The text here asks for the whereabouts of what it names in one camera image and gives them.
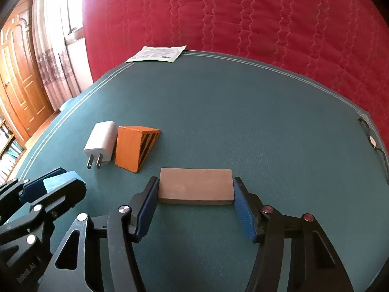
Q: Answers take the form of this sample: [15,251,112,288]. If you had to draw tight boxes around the white charger plug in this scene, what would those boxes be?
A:
[84,121,119,170]

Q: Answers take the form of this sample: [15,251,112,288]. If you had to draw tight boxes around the black strap wristwatch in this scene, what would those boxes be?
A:
[357,117,389,187]

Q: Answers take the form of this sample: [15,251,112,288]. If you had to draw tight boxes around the red quilted blanket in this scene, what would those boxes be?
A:
[83,0,389,123]

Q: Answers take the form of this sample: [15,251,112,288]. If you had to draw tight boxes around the brown wooden door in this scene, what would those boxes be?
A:
[0,0,54,143]

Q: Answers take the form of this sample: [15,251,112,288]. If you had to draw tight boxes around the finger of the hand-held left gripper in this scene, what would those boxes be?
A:
[0,171,87,245]
[0,167,67,216]

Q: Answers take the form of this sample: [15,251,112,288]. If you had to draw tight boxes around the brown wooden block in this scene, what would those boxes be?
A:
[158,167,235,205]

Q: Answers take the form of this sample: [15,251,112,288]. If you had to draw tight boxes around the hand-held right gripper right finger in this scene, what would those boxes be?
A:
[232,176,355,292]

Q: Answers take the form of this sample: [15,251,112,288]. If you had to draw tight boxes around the orange striped wedge block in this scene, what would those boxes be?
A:
[115,126,162,173]

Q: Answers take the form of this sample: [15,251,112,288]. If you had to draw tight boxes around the sheer patterned curtain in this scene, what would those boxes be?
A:
[32,0,93,112]

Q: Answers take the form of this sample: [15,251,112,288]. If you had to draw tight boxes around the white paper packet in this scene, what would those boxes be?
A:
[125,45,187,64]

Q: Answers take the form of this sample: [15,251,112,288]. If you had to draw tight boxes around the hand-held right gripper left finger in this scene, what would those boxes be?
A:
[39,176,160,292]

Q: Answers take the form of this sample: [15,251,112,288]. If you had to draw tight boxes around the bright window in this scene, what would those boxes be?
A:
[65,0,88,41]

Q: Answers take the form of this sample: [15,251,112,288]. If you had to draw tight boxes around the wooden bookshelf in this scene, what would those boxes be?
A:
[0,116,25,183]

